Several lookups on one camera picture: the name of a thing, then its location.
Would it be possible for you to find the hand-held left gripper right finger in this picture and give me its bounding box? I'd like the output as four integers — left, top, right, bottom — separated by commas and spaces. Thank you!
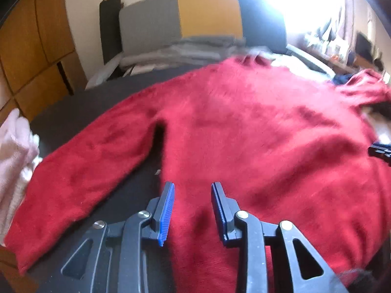
211, 181, 350, 293

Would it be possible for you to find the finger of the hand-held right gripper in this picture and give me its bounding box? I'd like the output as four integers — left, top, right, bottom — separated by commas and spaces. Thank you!
368, 142, 391, 167

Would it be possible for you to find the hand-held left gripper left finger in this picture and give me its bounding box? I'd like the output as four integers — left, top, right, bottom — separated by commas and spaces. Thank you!
60, 181, 176, 293

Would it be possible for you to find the red knit sweater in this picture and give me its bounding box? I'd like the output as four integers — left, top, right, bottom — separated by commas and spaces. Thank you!
4, 56, 391, 293

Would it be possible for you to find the grey brown cloth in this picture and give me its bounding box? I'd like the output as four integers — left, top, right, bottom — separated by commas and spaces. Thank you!
362, 102, 391, 142

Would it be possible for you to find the navy cloth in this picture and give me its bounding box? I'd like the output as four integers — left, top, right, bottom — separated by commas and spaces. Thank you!
331, 73, 356, 85

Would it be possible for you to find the wooden desk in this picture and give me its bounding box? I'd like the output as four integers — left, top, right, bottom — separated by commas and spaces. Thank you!
302, 46, 382, 71

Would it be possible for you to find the black monitor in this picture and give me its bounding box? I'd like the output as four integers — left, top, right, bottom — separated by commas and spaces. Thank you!
356, 32, 375, 60

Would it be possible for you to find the dark fuzzy cloth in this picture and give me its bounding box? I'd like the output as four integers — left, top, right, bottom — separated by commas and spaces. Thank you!
331, 267, 378, 293

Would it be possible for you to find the pink patterned curtain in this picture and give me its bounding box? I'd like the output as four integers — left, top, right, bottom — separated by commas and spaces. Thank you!
324, 0, 358, 42

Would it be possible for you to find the white knit folded sweater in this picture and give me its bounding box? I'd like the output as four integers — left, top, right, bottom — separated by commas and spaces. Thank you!
0, 156, 43, 246

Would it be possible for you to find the printed seat cushion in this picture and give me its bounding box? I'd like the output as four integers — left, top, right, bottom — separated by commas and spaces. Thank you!
118, 58, 196, 78

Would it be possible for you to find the grey garment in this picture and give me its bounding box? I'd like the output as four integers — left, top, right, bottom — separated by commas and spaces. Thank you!
120, 35, 275, 68

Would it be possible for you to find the pink folded sweater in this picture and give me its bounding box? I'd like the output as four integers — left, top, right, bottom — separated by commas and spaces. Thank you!
0, 108, 40, 190

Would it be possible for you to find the black upright cushion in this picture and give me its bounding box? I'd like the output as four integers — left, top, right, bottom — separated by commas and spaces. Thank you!
99, 0, 124, 64

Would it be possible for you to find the grey yellow blue sofa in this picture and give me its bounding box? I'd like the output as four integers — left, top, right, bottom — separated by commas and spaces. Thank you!
86, 0, 335, 89

